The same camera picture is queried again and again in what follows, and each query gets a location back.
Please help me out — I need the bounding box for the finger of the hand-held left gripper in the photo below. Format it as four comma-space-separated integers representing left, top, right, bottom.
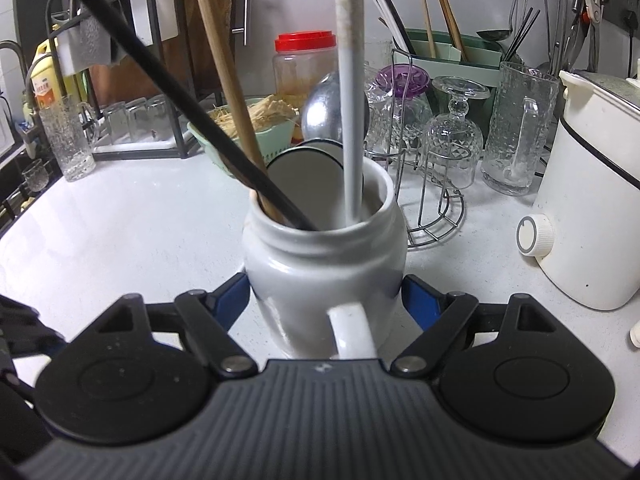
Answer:
0, 294, 67, 358
0, 370, 51, 461

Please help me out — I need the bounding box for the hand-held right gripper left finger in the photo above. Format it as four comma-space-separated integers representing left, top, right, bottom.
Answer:
97, 272, 258, 377

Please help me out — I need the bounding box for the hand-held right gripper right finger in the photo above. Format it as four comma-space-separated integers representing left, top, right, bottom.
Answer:
390, 275, 556, 377

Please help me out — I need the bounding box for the white ceramic jar with handle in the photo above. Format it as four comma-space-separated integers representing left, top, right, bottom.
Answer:
242, 152, 409, 361

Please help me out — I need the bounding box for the single black chopstick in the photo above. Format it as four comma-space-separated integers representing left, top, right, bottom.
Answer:
48, 0, 318, 232

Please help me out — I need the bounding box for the white ceramic spoon black rim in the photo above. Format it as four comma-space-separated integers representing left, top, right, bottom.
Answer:
295, 137, 347, 161
264, 146, 347, 232

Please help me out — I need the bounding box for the large silver metal spoon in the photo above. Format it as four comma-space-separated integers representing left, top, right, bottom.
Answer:
301, 70, 372, 145

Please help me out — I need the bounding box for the long white chopstick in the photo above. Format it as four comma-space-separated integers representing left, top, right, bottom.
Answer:
333, 0, 365, 226

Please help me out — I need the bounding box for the brown wooden chopstick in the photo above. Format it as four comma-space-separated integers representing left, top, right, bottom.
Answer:
188, 0, 284, 226

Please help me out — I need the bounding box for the small stemmed glass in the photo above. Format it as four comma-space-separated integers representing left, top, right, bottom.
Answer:
22, 158, 52, 194

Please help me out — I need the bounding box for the green plastic basket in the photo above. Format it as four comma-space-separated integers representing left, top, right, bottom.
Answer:
187, 97, 299, 177

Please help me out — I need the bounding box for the cut glass goblet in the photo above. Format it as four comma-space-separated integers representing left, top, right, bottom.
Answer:
421, 75, 492, 189

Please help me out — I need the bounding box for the pile of pale thin sticks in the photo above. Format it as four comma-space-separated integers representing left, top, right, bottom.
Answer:
209, 95, 297, 137

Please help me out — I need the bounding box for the tall patterned glass mug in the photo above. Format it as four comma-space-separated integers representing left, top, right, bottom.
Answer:
38, 95, 99, 183
481, 61, 561, 197

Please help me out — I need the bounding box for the row of upturned small glasses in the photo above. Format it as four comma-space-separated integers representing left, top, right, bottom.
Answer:
101, 97, 174, 144

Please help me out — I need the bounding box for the white electric cooking pot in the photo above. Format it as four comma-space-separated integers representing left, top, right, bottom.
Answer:
517, 56, 640, 348

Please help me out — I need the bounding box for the purple lidded glass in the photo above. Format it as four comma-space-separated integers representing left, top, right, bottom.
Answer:
374, 63, 432, 147

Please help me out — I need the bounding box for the red lidded plastic jar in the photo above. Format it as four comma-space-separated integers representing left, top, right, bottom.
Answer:
272, 30, 339, 112

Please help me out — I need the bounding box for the wooden cutting board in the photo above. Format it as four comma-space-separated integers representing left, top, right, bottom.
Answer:
89, 0, 253, 107

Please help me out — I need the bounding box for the green utensil holder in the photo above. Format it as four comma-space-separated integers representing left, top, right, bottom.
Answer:
399, 28, 507, 92

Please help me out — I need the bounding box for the yellow detergent bottle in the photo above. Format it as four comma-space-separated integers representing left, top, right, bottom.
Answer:
29, 36, 67, 112

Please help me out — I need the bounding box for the bundle of wooden chopsticks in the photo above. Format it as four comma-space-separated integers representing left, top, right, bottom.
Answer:
418, 0, 469, 62

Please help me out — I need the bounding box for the bundle of black chopsticks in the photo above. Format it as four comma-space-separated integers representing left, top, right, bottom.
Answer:
503, 7, 542, 64

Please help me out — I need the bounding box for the bundle of white chopsticks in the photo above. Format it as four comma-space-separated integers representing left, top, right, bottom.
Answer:
363, 0, 417, 57

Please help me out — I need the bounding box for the white plastic cutting board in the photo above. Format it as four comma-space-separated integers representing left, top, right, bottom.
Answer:
128, 0, 179, 47

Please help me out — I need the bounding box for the steel cleaver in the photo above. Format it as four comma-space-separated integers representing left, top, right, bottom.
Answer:
59, 0, 119, 67

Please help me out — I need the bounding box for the wire glass stand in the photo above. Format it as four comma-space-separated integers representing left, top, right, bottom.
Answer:
389, 48, 467, 249

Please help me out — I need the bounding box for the black wire dish rack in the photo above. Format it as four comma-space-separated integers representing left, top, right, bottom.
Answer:
44, 0, 227, 160

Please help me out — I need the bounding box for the black power cable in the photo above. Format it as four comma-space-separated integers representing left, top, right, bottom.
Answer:
622, 12, 638, 76

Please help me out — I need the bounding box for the dark wall socket strip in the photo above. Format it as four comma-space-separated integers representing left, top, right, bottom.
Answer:
599, 0, 640, 47

